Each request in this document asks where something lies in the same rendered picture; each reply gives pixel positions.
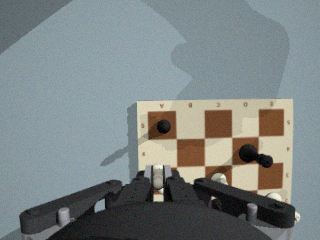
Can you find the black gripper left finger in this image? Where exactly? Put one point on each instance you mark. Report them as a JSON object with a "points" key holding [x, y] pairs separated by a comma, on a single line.
{"points": [[42, 221]]}

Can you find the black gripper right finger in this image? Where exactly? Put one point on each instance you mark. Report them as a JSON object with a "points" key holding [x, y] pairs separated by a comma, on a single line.
{"points": [[273, 217]]}

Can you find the brown and cream chessboard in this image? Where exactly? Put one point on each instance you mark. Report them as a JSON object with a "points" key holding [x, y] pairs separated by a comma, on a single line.
{"points": [[206, 136]]}

